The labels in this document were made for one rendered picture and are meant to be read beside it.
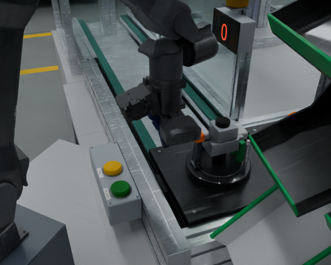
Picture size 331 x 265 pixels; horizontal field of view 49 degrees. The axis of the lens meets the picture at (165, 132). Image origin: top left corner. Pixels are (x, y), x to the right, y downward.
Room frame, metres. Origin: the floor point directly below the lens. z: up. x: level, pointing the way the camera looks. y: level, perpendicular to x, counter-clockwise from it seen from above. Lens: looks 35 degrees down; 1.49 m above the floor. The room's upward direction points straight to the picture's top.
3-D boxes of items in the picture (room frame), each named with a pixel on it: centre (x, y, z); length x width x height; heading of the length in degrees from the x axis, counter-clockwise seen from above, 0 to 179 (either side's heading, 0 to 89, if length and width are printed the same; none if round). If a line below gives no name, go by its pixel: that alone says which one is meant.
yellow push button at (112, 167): (0.62, 0.12, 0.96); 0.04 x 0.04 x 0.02
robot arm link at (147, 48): (0.57, 0.00, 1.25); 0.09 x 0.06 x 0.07; 133
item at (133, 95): (0.54, 0.05, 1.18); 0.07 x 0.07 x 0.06; 23
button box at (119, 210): (0.62, 0.12, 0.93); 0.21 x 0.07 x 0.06; 20
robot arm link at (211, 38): (0.60, -0.03, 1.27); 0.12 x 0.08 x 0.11; 133
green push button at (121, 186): (0.55, 0.09, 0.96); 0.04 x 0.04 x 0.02
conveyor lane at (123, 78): (0.90, -0.03, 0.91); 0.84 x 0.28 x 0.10; 20
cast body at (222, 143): (0.62, -0.12, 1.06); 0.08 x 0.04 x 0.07; 110
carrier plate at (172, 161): (0.61, -0.11, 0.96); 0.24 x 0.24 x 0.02; 20
